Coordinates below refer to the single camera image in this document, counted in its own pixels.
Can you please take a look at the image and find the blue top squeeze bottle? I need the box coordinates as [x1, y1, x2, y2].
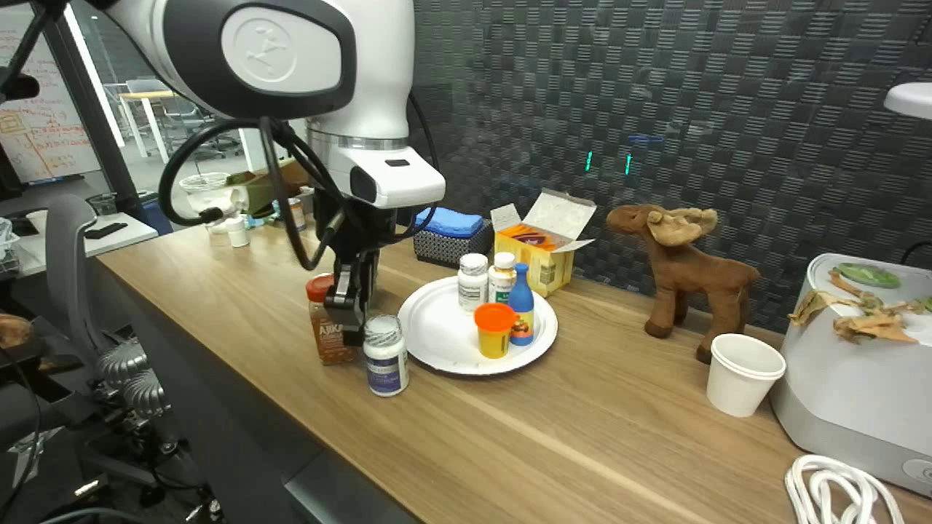
[511, 262, 534, 348]

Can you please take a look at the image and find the small white pill bottle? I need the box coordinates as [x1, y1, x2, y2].
[490, 252, 515, 303]

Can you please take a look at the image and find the white round plate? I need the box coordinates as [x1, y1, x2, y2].
[398, 277, 559, 377]

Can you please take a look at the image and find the white lid supplement bottle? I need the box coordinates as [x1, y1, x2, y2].
[363, 316, 407, 396]

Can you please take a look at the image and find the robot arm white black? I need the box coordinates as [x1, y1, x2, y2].
[88, 0, 445, 341]

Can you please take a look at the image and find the yellow cardboard box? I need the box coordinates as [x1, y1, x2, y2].
[490, 191, 596, 297]

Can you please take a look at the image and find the white paper cup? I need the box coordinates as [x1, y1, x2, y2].
[709, 335, 787, 419]

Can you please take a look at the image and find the brown plush moose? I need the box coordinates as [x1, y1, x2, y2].
[607, 204, 761, 365]

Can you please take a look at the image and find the white coiled cable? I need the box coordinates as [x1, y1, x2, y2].
[783, 451, 908, 524]

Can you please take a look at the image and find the blue sponge cloth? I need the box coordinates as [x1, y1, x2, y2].
[416, 207, 483, 240]

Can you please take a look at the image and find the white appliance box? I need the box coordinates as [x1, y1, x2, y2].
[771, 253, 932, 495]

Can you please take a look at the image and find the orange lid spice jar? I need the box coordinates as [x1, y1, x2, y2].
[305, 274, 358, 367]

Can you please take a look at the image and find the dark label white bottle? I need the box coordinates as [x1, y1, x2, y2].
[458, 253, 490, 309]

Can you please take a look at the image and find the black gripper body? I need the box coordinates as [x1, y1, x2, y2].
[318, 198, 410, 291]

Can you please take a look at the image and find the grey basket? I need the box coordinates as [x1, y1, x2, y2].
[413, 227, 492, 268]

